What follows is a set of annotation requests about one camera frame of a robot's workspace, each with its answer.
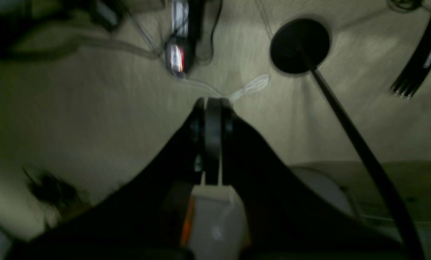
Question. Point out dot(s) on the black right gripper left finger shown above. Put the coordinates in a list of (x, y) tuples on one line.
[(142, 220)]

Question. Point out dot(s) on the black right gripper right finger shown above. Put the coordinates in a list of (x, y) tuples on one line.
[(288, 218)]

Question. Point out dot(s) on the orange box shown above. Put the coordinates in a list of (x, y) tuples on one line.
[(188, 222)]

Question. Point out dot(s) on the black round lamp base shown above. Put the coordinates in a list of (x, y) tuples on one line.
[(299, 46)]

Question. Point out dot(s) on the black power adapter red label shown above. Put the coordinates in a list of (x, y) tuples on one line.
[(179, 56)]

